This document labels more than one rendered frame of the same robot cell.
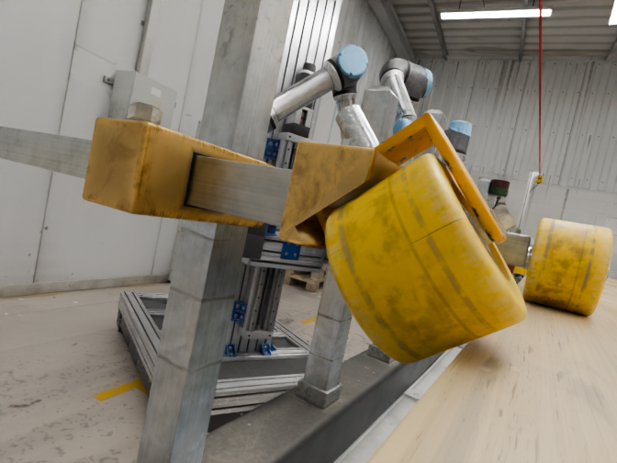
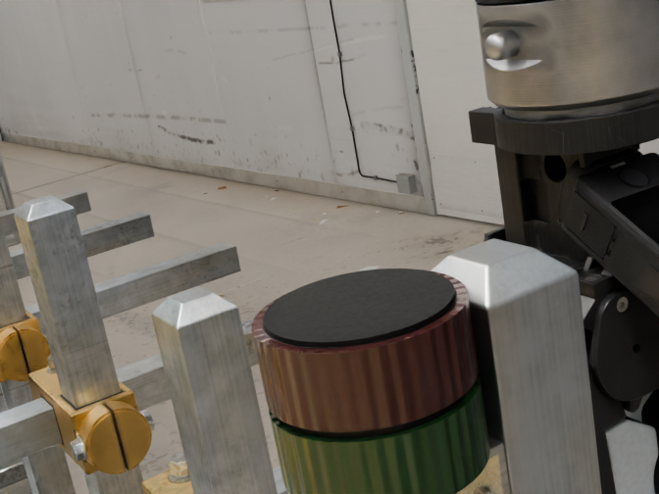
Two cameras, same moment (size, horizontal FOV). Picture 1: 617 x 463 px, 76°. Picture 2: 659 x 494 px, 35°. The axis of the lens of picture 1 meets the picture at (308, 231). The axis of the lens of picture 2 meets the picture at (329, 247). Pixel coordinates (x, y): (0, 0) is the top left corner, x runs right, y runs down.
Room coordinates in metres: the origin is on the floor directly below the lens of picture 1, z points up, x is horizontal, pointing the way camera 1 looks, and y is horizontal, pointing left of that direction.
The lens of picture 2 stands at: (1.48, -0.84, 1.27)
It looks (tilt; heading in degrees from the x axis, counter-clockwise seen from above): 17 degrees down; 120
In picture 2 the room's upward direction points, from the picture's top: 10 degrees counter-clockwise
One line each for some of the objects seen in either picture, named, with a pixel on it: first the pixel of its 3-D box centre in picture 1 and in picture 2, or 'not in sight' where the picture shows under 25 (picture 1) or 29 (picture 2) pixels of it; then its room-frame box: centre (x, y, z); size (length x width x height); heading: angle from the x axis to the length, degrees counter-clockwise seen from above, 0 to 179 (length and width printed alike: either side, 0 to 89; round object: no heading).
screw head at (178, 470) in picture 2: not in sight; (183, 465); (1.10, -0.40, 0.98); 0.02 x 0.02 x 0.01
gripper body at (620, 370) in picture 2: not in sight; (585, 242); (1.37, -0.43, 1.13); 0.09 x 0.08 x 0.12; 149
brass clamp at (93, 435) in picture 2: not in sight; (89, 414); (0.93, -0.30, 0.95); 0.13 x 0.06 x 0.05; 150
